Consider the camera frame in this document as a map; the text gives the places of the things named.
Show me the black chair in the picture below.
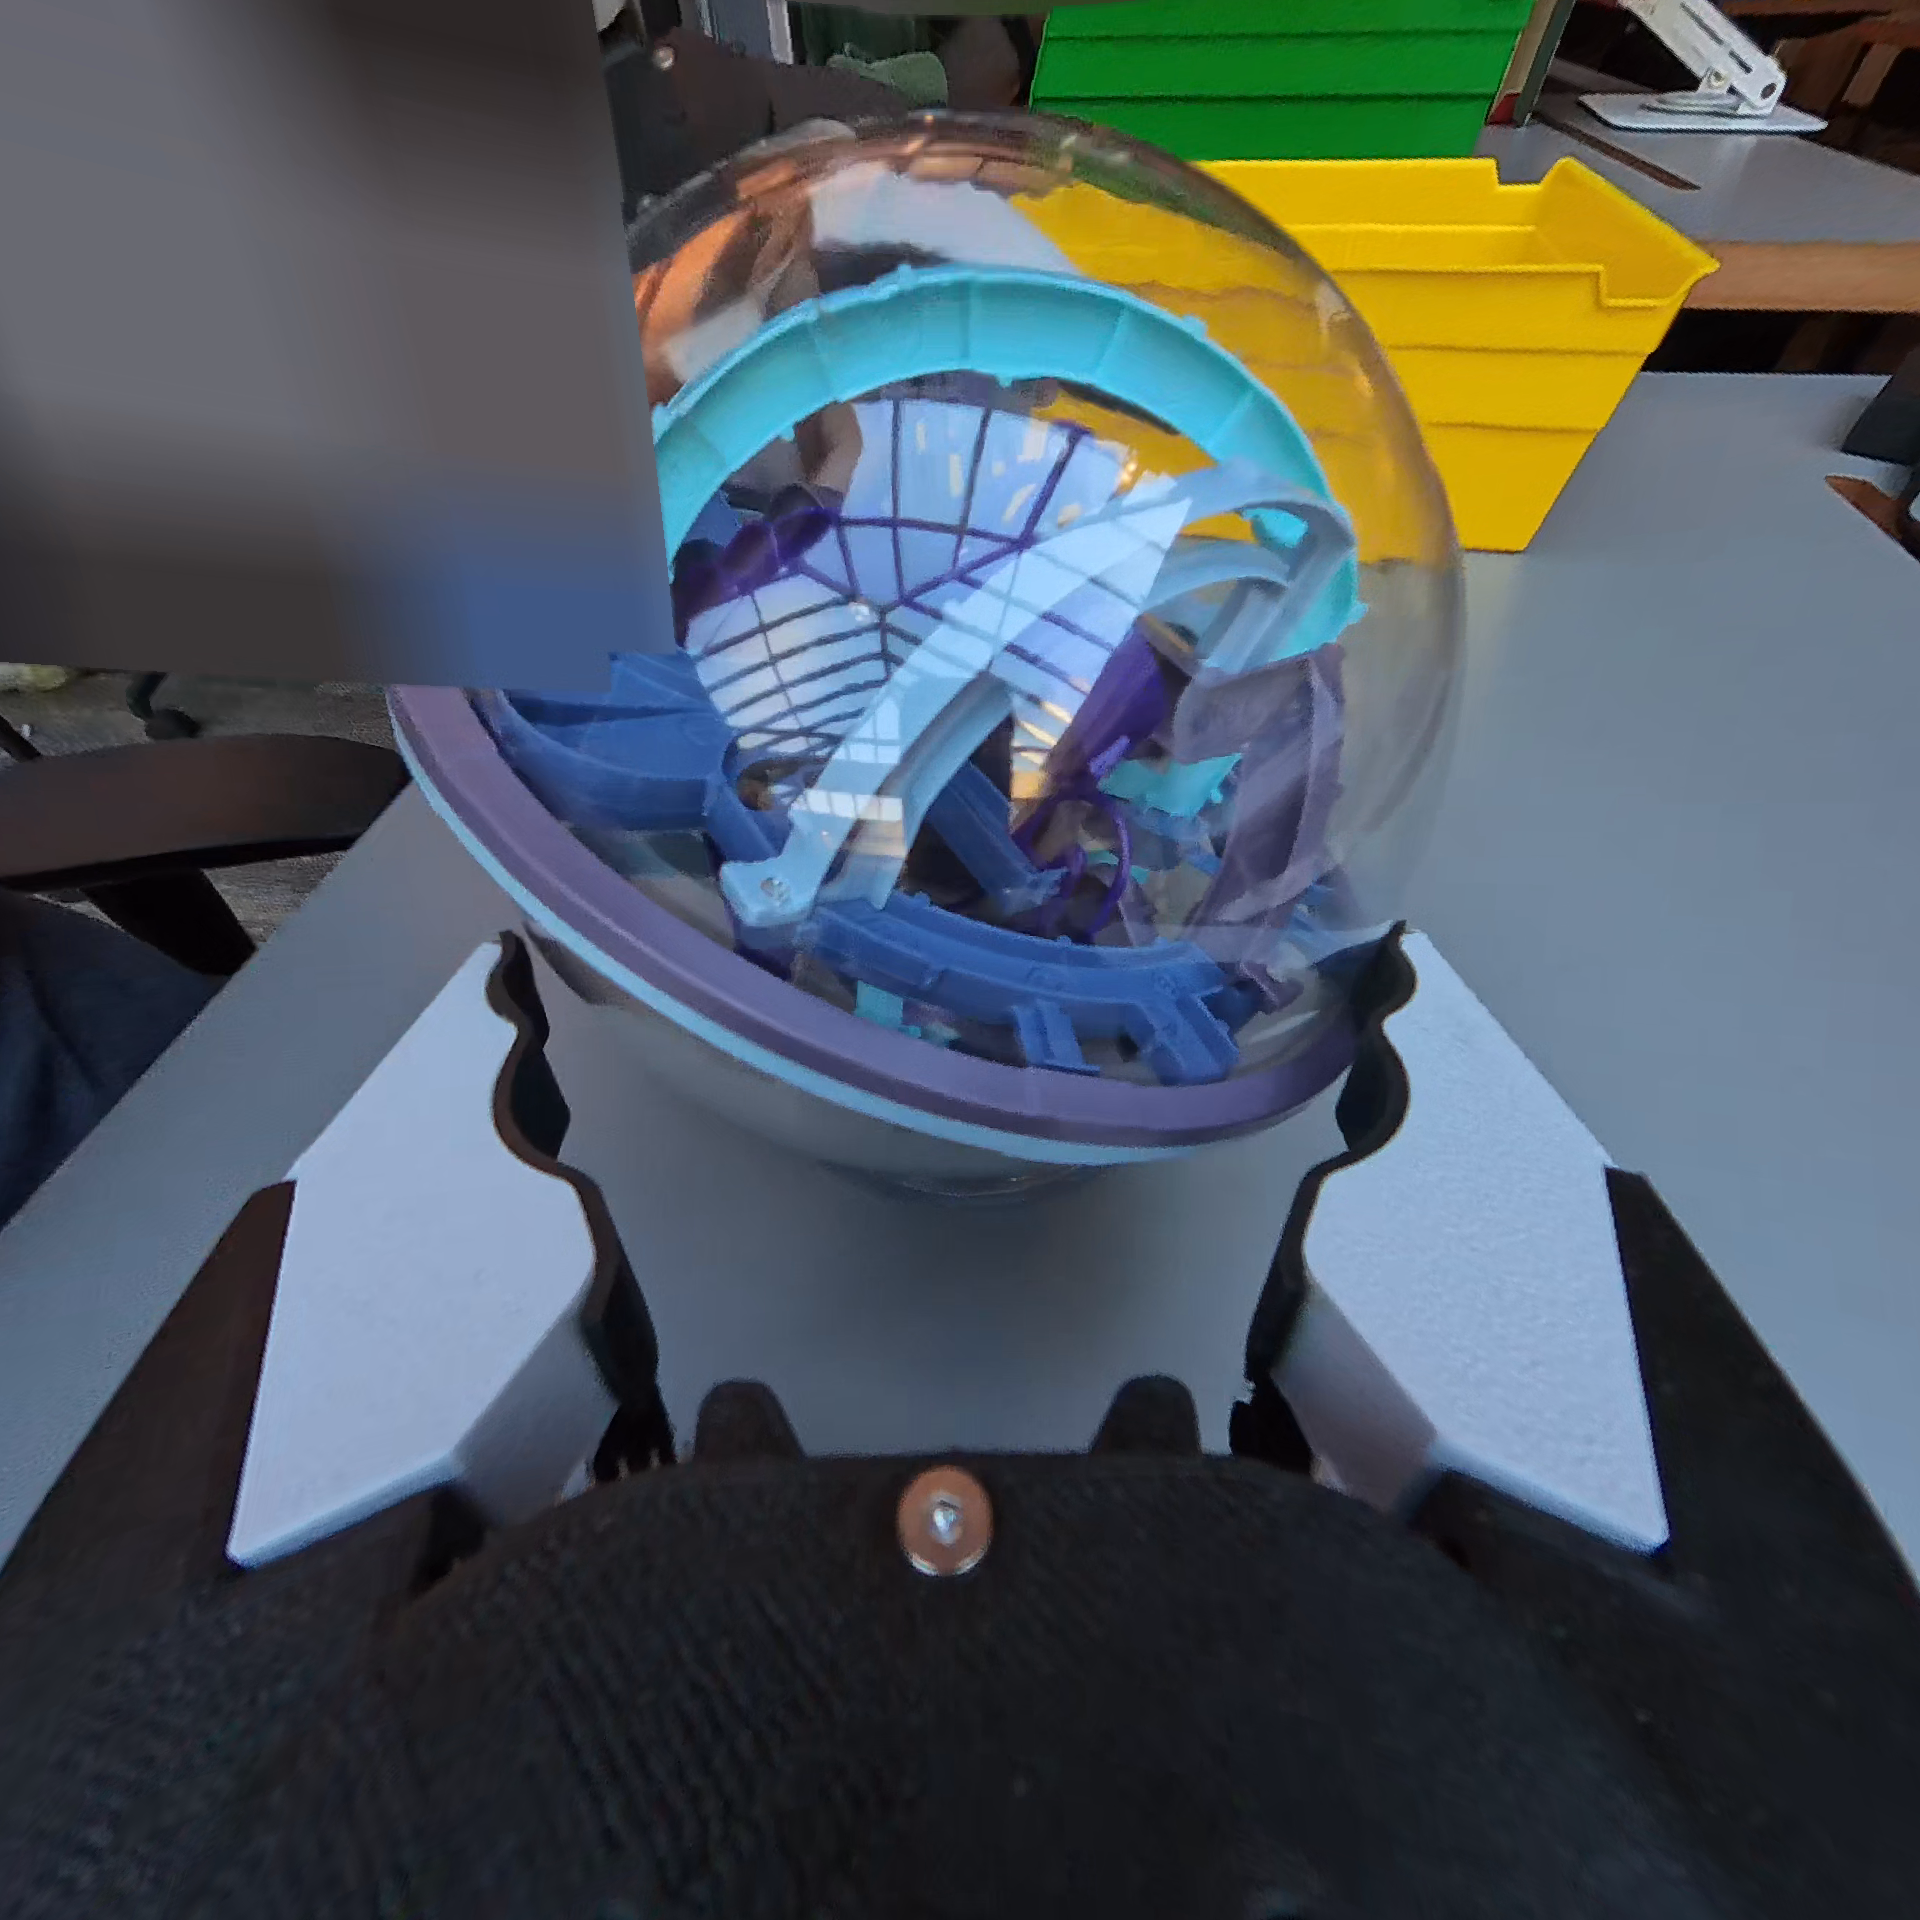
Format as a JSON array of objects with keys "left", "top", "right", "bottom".
[{"left": 0, "top": 732, "right": 411, "bottom": 978}]

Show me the clear maze ball with purple ring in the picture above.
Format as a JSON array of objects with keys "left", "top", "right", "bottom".
[{"left": 388, "top": 108, "right": 1473, "bottom": 1196}]

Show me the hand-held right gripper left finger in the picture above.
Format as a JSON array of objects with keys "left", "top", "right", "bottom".
[{"left": 224, "top": 929, "right": 679, "bottom": 1569}]

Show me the green plastic bin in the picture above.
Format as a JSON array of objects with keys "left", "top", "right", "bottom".
[{"left": 1030, "top": 0, "right": 1538, "bottom": 163}]

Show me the clear plastic ball stand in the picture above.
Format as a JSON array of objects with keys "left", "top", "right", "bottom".
[{"left": 852, "top": 1152, "right": 1110, "bottom": 1204}]

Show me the person's dark blue shirt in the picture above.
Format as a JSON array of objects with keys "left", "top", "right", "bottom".
[{"left": 0, "top": 889, "right": 216, "bottom": 1224}]

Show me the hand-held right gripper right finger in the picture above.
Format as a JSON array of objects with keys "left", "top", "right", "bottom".
[{"left": 1227, "top": 925, "right": 1673, "bottom": 1554}]

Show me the grey table with wooden edge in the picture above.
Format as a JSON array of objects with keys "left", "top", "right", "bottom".
[{"left": 1476, "top": 58, "right": 1920, "bottom": 375}]

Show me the yellow plastic bin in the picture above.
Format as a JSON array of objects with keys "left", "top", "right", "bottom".
[{"left": 1016, "top": 152, "right": 1722, "bottom": 555}]

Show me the white folding stand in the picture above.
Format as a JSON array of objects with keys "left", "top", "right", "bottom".
[{"left": 1575, "top": 0, "right": 1830, "bottom": 138}]

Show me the dark green box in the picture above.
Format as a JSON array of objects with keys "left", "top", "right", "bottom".
[{"left": 1487, "top": 0, "right": 1579, "bottom": 130}]

